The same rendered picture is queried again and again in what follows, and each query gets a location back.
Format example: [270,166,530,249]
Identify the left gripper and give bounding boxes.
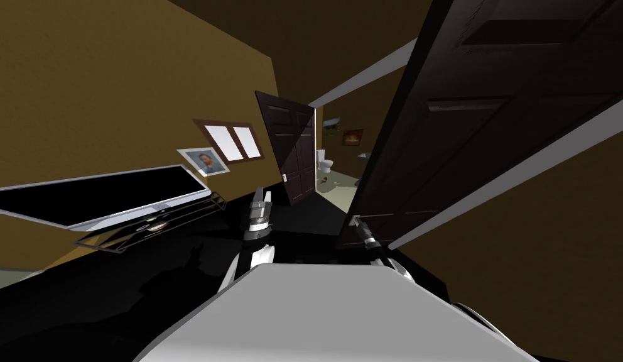
[248,187,274,225]

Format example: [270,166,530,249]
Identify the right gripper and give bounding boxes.
[349,215,376,244]

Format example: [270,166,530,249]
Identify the small dark brown door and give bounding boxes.
[254,90,318,207]

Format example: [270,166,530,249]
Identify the brown framed window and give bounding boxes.
[192,118,266,165]

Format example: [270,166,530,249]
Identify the white framed portrait picture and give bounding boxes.
[176,146,232,178]

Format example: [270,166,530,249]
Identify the white toilet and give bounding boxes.
[317,149,335,175]

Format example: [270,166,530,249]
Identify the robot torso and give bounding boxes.
[133,263,541,362]

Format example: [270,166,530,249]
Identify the glass television stand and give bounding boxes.
[72,192,227,255]

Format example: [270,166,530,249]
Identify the large dark brown door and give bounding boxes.
[335,0,623,251]

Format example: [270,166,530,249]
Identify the black flat television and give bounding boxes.
[0,163,214,232]

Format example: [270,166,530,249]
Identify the orange framed wall picture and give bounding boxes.
[341,128,365,148]

